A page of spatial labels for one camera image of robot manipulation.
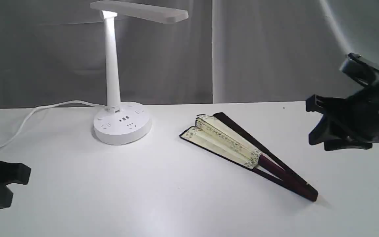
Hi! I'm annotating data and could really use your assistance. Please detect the white backdrop curtain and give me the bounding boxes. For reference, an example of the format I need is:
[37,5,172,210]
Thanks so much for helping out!
[0,0,379,108]

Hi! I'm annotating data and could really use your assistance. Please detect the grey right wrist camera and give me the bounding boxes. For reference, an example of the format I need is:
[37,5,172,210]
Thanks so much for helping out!
[339,52,379,87]

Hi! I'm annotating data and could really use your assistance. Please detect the white desk lamp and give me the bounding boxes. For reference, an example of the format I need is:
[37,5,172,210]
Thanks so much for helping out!
[90,0,189,145]

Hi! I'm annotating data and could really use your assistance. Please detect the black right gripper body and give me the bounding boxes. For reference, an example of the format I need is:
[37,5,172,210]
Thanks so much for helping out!
[344,71,379,148]

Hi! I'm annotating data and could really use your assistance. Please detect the cream paper folding fan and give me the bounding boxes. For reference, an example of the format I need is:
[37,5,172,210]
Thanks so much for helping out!
[179,112,318,202]

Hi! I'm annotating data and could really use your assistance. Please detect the white power cable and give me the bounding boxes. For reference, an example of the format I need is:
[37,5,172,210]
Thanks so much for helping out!
[0,100,106,153]

